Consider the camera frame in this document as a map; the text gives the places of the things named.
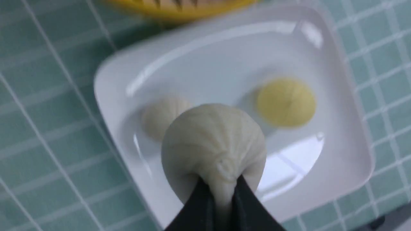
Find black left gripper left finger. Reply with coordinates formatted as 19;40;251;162
165;178;216;231

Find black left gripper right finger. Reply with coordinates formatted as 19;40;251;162
231;175;285;231

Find white steamed bun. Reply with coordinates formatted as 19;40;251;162
161;104;267;229
141;96;192;143

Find yellow steamed bun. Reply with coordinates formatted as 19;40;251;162
255;78;317;128

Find white square plate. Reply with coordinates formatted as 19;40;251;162
94;3;375;229

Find green checkered tablecloth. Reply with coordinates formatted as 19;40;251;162
0;0;411;231

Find yellow rimmed bamboo steamer basket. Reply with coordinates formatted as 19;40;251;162
107;0;259;22

